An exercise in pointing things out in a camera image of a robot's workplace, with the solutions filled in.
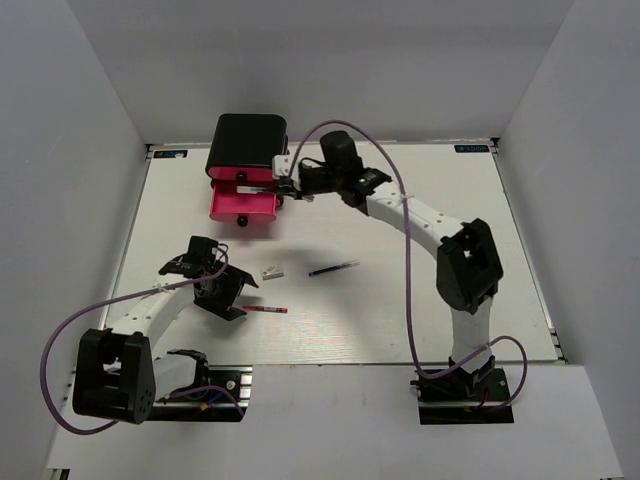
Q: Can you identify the purple ink pen refill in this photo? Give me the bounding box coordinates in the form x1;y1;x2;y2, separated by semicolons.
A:
307;260;360;278

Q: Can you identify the red ink pen refill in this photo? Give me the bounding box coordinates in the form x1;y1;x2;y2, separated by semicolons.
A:
243;305;288;314

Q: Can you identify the white staples box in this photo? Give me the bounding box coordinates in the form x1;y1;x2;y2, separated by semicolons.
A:
261;264;285;281

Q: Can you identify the pink top drawer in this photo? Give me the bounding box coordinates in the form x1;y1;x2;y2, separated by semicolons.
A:
206;166;274;183

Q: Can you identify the green ink pen refill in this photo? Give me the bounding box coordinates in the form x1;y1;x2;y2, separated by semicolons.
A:
236;186;273;195

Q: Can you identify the pink drawer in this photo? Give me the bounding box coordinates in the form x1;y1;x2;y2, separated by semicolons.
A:
209;181;282;227
206;166;274;183

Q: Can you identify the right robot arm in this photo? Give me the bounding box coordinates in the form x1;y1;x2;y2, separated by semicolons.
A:
272;130;504;399

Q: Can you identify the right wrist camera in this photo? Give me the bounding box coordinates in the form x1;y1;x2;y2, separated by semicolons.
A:
272;154;300;190

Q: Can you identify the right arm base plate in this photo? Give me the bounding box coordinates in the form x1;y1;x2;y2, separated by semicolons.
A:
410;368;514;425

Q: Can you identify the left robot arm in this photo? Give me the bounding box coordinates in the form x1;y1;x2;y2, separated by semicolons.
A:
72;236;256;424

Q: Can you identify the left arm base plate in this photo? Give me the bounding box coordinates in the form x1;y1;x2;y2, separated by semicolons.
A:
147;366;253;423

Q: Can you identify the black drawer cabinet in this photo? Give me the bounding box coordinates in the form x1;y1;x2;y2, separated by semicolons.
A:
205;113;288;174

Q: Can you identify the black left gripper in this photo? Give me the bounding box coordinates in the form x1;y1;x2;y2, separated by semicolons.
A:
196;260;257;321

